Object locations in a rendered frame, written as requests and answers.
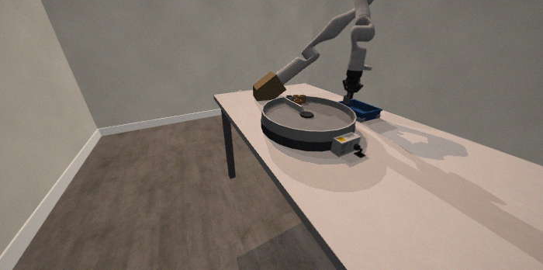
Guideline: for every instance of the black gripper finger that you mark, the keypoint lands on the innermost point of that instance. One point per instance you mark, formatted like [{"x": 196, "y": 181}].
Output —
[
  {"x": 354, "y": 89},
  {"x": 346, "y": 86}
]

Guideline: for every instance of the blue square tray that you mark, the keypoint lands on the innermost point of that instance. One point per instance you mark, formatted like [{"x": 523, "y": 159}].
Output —
[{"x": 363, "y": 111}]

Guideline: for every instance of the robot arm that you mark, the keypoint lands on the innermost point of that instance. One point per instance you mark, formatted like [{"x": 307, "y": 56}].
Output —
[{"x": 363, "y": 31}]

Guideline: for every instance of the grey round turning table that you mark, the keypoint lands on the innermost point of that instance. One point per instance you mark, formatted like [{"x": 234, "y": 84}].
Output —
[{"x": 317, "y": 125}]

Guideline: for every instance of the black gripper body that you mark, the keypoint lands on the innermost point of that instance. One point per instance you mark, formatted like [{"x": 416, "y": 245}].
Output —
[{"x": 354, "y": 76}]

